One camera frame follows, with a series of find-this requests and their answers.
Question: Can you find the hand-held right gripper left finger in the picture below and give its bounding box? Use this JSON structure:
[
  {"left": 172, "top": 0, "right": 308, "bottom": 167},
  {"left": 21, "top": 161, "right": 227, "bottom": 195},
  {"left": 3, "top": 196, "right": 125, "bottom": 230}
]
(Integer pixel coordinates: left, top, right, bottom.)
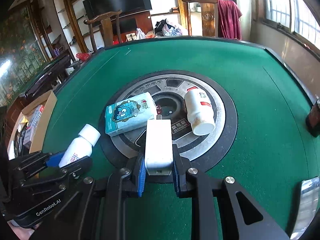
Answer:
[{"left": 54, "top": 152, "right": 145, "bottom": 240}]

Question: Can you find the carved wooden chair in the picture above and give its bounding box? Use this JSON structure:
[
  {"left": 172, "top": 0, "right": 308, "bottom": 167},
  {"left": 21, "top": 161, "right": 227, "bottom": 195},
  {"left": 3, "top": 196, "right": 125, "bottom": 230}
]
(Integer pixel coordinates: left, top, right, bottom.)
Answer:
[{"left": 182, "top": 0, "right": 220, "bottom": 37}]

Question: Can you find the wooden armchair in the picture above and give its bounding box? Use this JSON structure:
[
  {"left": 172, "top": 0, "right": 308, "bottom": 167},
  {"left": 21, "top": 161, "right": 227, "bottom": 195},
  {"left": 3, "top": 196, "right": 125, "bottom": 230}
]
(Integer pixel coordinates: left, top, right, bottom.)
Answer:
[{"left": 84, "top": 10, "right": 123, "bottom": 53}]

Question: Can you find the dark bottle with cork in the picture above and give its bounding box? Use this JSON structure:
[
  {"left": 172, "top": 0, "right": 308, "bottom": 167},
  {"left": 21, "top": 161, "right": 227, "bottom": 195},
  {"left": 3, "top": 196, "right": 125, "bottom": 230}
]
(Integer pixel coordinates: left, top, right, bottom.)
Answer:
[{"left": 305, "top": 99, "right": 320, "bottom": 138}]

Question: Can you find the small white red carton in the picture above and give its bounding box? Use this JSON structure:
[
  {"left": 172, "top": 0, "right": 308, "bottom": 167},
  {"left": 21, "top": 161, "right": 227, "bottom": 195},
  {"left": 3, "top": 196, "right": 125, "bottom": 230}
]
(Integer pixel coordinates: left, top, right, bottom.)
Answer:
[{"left": 24, "top": 105, "right": 45, "bottom": 145}]

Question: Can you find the large flower painting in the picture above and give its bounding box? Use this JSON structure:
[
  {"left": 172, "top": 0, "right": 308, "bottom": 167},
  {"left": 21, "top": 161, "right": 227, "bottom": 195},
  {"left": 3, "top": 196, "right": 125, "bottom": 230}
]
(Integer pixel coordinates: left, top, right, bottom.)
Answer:
[{"left": 0, "top": 5, "right": 45, "bottom": 108}]

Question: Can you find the teal tissue pack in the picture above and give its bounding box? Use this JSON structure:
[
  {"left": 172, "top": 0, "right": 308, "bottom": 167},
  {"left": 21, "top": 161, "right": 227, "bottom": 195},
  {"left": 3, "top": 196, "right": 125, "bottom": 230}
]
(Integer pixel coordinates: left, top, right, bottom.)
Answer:
[{"left": 104, "top": 92, "right": 156, "bottom": 137}]

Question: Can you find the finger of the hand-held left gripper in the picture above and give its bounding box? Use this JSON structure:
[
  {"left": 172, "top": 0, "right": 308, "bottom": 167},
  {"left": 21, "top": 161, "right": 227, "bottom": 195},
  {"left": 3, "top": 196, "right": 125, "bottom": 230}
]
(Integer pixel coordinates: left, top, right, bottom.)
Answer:
[
  {"left": 11, "top": 151, "right": 66, "bottom": 178},
  {"left": 19, "top": 155, "right": 92, "bottom": 188}
]

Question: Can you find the pile of bags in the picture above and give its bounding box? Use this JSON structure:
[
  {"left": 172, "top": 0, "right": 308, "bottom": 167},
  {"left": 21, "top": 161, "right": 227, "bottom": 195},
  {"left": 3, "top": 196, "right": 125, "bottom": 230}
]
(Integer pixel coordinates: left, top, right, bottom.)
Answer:
[{"left": 154, "top": 19, "right": 188, "bottom": 38}]

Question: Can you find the round table control panel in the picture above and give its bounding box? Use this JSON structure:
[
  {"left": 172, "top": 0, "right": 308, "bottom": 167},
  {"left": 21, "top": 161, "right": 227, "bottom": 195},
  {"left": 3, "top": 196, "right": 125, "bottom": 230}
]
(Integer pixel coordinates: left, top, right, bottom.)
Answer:
[{"left": 99, "top": 69, "right": 238, "bottom": 178}]

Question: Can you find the plain white bottle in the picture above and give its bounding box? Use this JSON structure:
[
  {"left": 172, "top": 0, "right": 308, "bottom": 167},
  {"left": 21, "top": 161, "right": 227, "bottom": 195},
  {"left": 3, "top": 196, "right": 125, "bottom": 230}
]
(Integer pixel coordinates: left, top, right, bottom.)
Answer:
[{"left": 58, "top": 124, "right": 101, "bottom": 168}]

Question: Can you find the wooden display shelf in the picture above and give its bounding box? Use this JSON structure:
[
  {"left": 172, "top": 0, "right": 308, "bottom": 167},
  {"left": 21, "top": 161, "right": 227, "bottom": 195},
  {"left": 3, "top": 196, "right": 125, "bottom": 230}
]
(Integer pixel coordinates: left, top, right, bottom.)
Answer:
[{"left": 45, "top": 0, "right": 208, "bottom": 55}]

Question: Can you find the dark red cloth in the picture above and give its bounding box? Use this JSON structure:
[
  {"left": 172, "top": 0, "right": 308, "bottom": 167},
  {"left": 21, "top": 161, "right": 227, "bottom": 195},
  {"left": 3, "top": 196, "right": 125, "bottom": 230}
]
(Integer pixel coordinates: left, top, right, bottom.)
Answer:
[{"left": 217, "top": 0, "right": 242, "bottom": 40}]

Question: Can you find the person's left hand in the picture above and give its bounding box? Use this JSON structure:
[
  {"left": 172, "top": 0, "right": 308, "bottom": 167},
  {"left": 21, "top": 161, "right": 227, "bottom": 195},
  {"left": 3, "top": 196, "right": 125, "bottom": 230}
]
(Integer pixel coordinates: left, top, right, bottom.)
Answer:
[{"left": 6, "top": 220, "right": 40, "bottom": 240}]

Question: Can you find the white bottle with red label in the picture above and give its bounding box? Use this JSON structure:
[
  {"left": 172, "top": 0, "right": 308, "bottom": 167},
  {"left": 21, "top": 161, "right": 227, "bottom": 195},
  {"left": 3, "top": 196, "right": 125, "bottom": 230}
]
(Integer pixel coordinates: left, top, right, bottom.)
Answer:
[{"left": 184, "top": 86, "right": 216, "bottom": 135}]

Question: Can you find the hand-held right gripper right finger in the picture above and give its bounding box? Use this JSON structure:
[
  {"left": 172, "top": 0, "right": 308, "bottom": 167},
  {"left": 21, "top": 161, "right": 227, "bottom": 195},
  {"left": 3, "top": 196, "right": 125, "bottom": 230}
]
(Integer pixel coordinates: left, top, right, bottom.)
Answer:
[{"left": 172, "top": 150, "right": 290, "bottom": 240}]

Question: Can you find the white charger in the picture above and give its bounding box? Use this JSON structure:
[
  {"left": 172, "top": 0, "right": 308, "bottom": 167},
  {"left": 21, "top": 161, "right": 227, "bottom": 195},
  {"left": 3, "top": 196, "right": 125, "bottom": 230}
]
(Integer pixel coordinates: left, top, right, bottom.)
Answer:
[{"left": 144, "top": 114, "right": 173, "bottom": 176}]

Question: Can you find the cardboard box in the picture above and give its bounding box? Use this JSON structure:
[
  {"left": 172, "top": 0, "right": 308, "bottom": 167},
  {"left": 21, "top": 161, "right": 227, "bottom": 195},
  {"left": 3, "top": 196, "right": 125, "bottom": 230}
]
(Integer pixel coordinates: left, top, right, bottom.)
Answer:
[{"left": 7, "top": 90, "right": 58, "bottom": 160}]

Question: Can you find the window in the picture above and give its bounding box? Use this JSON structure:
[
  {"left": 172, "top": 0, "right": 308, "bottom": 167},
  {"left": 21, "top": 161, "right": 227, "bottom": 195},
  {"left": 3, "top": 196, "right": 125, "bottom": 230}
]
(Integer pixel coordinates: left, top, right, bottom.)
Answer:
[{"left": 260, "top": 0, "right": 320, "bottom": 55}]

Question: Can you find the dark game table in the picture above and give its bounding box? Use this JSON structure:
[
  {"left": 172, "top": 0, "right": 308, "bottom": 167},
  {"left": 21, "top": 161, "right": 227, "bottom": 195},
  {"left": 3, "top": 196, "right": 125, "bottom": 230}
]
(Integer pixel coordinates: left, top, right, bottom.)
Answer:
[{"left": 19, "top": 54, "right": 72, "bottom": 99}]

